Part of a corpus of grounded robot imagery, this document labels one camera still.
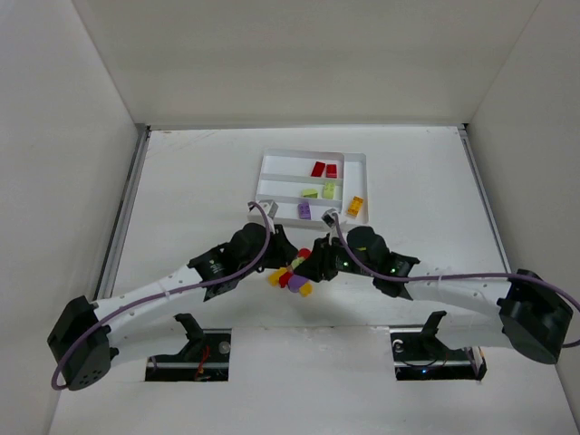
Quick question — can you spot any light green square lego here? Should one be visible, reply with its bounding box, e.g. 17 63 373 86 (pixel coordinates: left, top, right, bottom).
290 257 305 269

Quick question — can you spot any dark red lego brick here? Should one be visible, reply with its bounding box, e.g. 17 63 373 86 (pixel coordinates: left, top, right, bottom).
278 271 294 289

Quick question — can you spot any small orange lego piece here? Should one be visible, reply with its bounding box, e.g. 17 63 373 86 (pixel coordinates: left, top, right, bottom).
299 283 313 297

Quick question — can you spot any purple tan lego piece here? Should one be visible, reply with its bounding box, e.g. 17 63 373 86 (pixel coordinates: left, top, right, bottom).
297 202 312 220

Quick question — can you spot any yellow striped lego brick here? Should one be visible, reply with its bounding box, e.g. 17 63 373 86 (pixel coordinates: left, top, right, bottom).
346 196 364 218

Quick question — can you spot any light green wedge lego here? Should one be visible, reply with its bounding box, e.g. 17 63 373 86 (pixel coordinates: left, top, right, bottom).
301 188 318 198

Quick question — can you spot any light green lego piece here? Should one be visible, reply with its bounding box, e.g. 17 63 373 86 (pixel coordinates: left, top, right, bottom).
322 182 335 200

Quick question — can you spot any small red lego brick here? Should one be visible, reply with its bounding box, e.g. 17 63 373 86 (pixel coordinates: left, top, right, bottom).
325 164 338 179

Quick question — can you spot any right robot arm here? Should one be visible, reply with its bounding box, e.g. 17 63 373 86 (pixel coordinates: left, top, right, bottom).
297 227 573 364

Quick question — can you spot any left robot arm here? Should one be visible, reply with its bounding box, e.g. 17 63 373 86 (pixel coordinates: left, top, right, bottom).
47 223 298 391

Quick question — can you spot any red rounded lego brick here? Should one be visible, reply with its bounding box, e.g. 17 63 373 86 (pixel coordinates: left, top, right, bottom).
297 248 311 259

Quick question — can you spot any white divided tray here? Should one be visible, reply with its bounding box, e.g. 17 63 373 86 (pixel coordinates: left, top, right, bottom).
256 149 370 228

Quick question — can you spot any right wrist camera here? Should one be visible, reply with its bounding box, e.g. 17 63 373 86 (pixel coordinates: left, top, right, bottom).
321 208 340 230

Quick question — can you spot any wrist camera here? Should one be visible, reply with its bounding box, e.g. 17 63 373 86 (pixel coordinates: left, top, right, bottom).
257 199 278 218
321 208 340 230

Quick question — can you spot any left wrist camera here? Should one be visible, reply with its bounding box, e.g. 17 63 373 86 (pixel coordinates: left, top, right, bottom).
257 199 278 218

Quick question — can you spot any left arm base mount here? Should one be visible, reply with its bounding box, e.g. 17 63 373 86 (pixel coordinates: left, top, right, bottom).
145 314 232 382

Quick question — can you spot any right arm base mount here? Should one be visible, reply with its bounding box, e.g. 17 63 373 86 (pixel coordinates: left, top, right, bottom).
390 311 488 382

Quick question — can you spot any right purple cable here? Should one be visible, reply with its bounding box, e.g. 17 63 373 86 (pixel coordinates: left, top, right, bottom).
330 216 580 349

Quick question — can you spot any purple cable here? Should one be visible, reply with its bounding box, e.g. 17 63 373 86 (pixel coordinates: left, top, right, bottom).
330 216 580 349
50 200 273 392

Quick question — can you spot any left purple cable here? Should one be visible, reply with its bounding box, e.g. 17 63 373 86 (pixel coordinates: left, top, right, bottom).
50 200 273 392

